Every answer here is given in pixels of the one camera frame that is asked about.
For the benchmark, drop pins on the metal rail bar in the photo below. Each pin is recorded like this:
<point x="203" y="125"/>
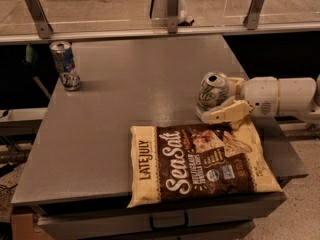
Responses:
<point x="160" y="32"/>

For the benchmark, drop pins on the grey drawer with handle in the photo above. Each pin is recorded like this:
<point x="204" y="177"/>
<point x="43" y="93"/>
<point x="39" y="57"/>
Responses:
<point x="224" y="218"/>

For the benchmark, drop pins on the brown sea salt chip bag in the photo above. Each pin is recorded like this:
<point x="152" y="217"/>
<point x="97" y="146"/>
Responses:
<point x="196" y="161"/>

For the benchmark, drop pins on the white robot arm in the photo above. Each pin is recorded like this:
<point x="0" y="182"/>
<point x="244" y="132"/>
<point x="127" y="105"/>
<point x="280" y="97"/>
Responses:
<point x="298" y="98"/>

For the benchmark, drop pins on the crushed blue soda can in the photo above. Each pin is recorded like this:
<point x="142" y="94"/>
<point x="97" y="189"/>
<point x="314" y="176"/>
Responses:
<point x="65" y="65"/>

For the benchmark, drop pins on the middle metal rail bracket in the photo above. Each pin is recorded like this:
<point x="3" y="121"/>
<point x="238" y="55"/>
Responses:
<point x="172" y="16"/>

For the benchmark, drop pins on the left metal rail bracket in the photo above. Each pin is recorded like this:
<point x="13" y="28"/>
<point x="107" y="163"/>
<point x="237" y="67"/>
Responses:
<point x="37" y="13"/>

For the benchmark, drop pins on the crushed 7up can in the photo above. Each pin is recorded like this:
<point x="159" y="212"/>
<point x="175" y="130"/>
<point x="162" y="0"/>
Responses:
<point x="214" y="89"/>

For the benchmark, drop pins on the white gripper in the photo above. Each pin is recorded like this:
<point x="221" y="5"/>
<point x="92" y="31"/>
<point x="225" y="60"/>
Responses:
<point x="261" y="93"/>

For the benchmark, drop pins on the metal rail bracket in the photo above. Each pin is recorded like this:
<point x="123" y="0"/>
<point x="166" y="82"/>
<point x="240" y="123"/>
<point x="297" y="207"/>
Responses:
<point x="37" y="13"/>
<point x="172" y="16"/>
<point x="251" y="20"/>

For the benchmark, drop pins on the right metal rail bracket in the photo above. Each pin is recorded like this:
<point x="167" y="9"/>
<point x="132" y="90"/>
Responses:
<point x="251" y="20"/>

